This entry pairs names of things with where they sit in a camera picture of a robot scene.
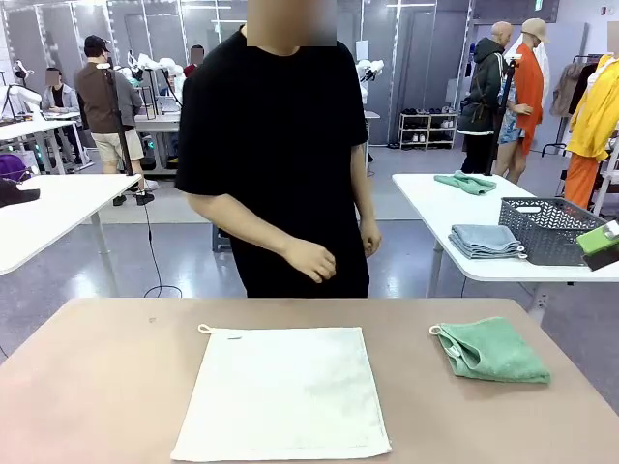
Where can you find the dark grey plastic basket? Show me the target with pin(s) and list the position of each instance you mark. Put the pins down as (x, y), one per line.
(546, 232)

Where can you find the green towel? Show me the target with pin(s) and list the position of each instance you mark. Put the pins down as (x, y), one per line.
(493, 353)
(464, 182)

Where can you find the white towel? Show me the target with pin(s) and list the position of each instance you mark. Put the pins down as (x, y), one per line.
(285, 386)

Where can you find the person's right forearm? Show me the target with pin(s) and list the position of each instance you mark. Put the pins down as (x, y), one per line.
(242, 227)

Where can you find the person's left forearm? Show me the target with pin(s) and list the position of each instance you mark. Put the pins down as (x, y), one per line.
(365, 193)

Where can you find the person's left hand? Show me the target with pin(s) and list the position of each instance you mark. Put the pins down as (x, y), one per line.
(371, 239)

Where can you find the person's right hand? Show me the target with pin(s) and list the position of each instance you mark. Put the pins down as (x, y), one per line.
(312, 261)

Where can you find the orange trousers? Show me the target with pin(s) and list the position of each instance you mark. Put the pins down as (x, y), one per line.
(580, 179)

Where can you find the black clothes rack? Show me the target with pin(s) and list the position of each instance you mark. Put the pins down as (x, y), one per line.
(553, 145)

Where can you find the yellow jacket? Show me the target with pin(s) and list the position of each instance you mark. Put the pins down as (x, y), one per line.
(597, 111)

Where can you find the white side table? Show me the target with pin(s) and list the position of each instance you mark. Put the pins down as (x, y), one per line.
(459, 208)

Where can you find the brown coat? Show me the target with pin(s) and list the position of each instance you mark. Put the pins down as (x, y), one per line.
(566, 92)

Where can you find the mannequin in orange garment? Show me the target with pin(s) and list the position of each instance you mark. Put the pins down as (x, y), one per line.
(527, 87)

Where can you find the mannequin in dark hooded jacket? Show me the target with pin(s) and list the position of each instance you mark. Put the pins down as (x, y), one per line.
(481, 92)

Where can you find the white shoe rack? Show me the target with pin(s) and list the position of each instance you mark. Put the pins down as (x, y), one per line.
(428, 130)

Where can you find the person in black t-shirt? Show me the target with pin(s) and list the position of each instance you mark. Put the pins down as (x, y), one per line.
(275, 145)

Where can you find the person in maroon top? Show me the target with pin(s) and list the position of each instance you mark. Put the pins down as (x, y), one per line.
(193, 60)

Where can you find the grey background robot desk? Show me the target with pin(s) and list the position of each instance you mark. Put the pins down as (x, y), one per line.
(155, 121)

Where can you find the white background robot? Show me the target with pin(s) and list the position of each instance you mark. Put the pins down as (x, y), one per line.
(19, 94)
(159, 65)

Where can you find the man in brown jacket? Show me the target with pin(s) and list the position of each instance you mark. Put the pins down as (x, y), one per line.
(99, 101)

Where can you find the seated person in grey jacket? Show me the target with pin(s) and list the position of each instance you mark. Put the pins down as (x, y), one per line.
(58, 99)

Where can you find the white background desk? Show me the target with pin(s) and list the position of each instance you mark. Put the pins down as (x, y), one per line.
(34, 128)

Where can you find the black cloth item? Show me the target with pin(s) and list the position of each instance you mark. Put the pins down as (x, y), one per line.
(14, 195)

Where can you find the purple bag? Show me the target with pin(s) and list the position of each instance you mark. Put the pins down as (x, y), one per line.
(12, 166)

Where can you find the black camera tripod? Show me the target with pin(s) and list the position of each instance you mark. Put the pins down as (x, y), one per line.
(500, 106)

